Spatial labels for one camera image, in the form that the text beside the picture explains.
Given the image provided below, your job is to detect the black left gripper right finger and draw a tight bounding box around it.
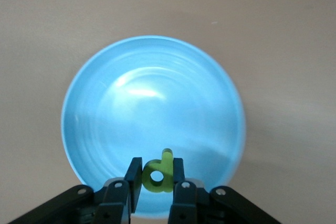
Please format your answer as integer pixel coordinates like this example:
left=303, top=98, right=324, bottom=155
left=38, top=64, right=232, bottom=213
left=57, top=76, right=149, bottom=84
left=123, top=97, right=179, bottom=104
left=167, top=157, right=283, bottom=224

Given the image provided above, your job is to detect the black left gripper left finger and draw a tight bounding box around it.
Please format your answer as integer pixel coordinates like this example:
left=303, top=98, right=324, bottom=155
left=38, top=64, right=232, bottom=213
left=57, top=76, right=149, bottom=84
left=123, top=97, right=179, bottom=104
left=7, top=157, right=144, bottom=224

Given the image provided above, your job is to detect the green letter d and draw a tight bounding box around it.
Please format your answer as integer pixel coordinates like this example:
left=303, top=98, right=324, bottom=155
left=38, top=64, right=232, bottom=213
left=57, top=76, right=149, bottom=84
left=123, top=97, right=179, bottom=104
left=141, top=148, right=174, bottom=194

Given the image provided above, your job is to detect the blue plate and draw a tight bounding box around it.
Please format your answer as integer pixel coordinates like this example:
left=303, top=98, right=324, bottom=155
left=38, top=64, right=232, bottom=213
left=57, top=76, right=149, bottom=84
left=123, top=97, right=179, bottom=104
left=60, top=35, right=247, bottom=221

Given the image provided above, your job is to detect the brown table mat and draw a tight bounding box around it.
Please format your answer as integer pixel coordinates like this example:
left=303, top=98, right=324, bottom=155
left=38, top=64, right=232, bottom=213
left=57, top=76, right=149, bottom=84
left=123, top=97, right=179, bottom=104
left=0, top=0, right=336, bottom=224

